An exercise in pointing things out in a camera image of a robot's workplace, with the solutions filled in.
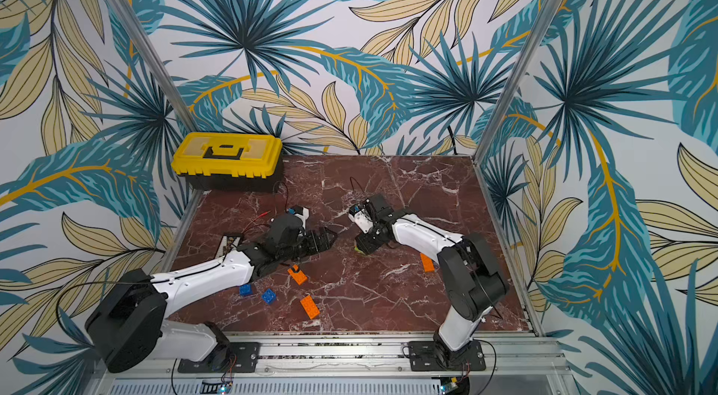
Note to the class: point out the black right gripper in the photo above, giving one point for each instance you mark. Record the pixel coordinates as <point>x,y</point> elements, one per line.
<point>372,236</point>

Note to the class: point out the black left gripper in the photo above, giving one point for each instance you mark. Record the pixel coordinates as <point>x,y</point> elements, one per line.
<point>316,246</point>

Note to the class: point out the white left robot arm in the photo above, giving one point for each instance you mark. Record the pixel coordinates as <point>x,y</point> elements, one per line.
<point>132,322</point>

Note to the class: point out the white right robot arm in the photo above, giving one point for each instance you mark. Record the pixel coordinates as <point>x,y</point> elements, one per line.
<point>471,274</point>

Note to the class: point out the small orange lego brick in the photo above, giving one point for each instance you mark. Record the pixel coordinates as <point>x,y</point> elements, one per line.
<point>428,264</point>

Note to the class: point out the blue lego brick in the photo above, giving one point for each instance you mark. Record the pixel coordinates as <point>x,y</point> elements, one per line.
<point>269,296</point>
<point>245,290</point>

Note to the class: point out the orange lego brick front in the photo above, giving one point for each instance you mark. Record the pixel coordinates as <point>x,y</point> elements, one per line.
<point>310,307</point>

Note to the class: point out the yellow black toolbox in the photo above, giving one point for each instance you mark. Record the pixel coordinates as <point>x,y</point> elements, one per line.
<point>230,162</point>

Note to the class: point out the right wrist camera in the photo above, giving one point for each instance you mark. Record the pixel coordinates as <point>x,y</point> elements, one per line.
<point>359,216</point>

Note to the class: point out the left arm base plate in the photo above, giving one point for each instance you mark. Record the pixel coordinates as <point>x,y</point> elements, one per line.
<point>234,357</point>

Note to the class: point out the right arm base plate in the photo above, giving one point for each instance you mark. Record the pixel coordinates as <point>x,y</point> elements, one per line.
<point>432,356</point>

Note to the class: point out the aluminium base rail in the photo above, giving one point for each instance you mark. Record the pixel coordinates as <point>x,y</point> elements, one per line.
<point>500,362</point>

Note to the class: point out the aluminium corner post right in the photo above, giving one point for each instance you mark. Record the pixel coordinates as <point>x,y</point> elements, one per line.
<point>535,36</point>

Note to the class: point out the aluminium corner post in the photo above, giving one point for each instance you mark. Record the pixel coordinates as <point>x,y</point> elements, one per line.
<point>137,36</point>
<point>535,36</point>

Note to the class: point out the aluminium corner post left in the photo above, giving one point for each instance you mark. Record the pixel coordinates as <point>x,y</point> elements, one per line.
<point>137,36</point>

